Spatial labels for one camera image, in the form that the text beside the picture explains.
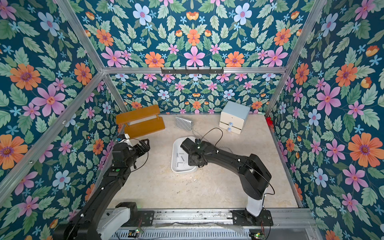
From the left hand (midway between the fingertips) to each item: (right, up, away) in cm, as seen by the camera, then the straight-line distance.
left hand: (144, 141), depth 82 cm
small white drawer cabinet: (+54, +14, +16) cm, 58 cm away
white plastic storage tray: (+18, -12, +14) cm, 25 cm away
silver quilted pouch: (+21, +10, +23) cm, 32 cm away
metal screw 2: (+17, -15, +10) cm, 25 cm away
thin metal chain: (+29, +3, +26) cm, 39 cm away
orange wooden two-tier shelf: (-15, +11, +33) cm, 38 cm away
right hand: (+28, -12, +3) cm, 31 cm away
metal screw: (+20, -12, +12) cm, 26 cm away
